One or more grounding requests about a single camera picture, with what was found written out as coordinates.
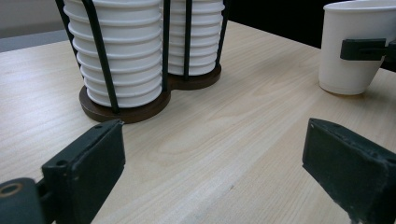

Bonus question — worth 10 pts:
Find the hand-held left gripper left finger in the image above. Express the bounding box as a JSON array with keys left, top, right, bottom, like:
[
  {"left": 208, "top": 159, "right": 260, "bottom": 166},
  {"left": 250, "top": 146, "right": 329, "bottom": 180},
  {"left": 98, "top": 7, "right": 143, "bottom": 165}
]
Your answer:
[{"left": 41, "top": 119, "right": 126, "bottom": 224}]

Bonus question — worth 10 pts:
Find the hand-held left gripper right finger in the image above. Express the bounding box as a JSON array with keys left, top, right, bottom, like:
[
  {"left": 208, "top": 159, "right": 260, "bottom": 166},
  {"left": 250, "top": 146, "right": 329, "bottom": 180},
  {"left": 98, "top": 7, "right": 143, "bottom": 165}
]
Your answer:
[{"left": 302, "top": 117, "right": 396, "bottom": 224}]

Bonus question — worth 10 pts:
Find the single white paper cup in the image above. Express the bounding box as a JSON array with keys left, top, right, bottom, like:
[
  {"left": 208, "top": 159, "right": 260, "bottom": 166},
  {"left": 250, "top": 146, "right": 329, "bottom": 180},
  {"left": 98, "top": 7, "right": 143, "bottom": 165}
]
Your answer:
[{"left": 318, "top": 0, "right": 396, "bottom": 96}]

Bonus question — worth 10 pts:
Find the short stack of paper cups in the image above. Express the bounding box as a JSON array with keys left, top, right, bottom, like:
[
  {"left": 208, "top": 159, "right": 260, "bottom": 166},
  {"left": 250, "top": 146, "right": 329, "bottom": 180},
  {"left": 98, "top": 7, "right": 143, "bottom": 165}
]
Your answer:
[{"left": 63, "top": 0, "right": 163, "bottom": 109}]

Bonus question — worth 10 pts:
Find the tall stack of paper cups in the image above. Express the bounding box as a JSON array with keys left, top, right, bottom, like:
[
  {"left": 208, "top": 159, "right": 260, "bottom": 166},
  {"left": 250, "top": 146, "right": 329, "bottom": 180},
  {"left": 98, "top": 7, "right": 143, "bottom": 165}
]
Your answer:
[{"left": 167, "top": 0, "right": 226, "bottom": 77}]

